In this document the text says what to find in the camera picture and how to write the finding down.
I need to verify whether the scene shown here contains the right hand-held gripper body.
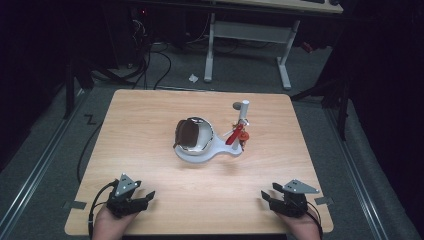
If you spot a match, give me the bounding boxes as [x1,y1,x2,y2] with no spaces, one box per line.
[269,179,320,218]

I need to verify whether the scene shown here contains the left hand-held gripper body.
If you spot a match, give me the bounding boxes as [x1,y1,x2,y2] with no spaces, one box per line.
[106,173,149,219]

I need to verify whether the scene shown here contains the white stand with post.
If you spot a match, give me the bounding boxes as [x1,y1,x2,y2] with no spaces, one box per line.
[173,99,250,164]

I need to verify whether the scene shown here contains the red clamp with grey handle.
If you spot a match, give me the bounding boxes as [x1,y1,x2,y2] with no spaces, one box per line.
[222,119,251,151]

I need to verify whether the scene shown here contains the person's right hand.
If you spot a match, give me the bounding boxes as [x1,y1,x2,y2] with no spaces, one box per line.
[275,209,323,240]

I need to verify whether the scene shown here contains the person's left hand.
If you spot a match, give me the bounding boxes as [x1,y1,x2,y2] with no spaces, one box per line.
[92,204,139,240]

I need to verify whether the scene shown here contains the grey tape piece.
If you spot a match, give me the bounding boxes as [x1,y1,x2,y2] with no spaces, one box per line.
[314,196,335,206]
[62,200,88,211]

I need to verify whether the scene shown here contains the brown leather wallet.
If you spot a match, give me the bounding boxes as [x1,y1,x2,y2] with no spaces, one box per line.
[172,119,200,150]

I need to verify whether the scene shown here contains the shiny metal bowl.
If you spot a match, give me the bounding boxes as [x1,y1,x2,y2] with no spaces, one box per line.
[175,116,215,156]

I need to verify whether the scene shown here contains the black metal stand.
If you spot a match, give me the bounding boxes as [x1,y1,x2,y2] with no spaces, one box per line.
[63,56,95,120]
[289,74,355,142]

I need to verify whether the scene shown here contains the dark computer tower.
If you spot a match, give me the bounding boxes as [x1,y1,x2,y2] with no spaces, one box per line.
[103,5,149,68]

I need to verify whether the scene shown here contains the white-legged desk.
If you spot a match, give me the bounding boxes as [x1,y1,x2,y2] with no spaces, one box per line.
[203,0,344,91]

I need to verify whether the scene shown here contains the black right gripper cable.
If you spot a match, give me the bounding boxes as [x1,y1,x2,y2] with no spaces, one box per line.
[305,200,324,240]

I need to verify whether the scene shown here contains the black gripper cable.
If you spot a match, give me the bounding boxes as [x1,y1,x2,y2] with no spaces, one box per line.
[305,200,324,240]
[87,179,120,239]

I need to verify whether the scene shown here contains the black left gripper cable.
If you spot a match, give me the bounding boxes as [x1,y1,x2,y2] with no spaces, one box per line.
[87,179,120,239]

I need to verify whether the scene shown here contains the long black floor cable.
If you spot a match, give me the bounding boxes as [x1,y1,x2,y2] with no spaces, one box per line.
[76,121,105,185]

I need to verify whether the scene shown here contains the metal floor rail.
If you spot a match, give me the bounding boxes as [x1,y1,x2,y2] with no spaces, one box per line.
[324,108,390,240]
[0,88,92,236]

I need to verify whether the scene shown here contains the bundle of black cables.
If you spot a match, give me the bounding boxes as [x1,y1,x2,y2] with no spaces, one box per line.
[126,16,173,91]

